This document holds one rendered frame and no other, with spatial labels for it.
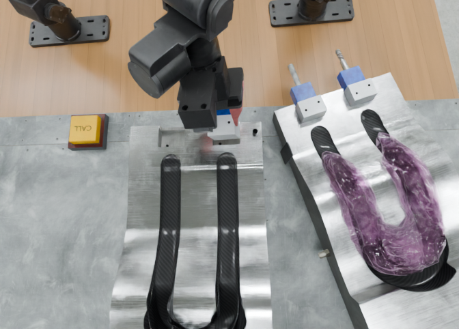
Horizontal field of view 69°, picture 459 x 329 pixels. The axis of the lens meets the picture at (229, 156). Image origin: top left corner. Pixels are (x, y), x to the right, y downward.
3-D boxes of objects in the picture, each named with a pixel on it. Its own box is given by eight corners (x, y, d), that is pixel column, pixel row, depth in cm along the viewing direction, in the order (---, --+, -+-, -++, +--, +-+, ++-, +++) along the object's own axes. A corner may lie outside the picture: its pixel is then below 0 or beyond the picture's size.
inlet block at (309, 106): (278, 74, 74) (280, 62, 69) (299, 67, 75) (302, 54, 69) (299, 127, 71) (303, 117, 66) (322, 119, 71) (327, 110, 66)
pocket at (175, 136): (162, 131, 70) (158, 125, 66) (188, 130, 70) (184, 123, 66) (162, 151, 69) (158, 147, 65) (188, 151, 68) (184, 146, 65)
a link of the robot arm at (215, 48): (198, 83, 46) (183, 41, 41) (171, 70, 49) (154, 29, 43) (229, 54, 48) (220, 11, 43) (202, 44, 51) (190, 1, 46)
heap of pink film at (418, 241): (311, 155, 66) (319, 145, 59) (394, 127, 67) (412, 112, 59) (365, 288, 60) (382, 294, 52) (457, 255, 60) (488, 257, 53)
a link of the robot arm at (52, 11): (45, 14, 69) (60, -7, 70) (11, 0, 70) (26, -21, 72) (61, 33, 75) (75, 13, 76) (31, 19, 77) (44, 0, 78)
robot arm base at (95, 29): (95, 20, 75) (96, -6, 77) (8, 28, 76) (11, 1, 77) (108, 41, 82) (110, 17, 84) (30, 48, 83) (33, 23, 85)
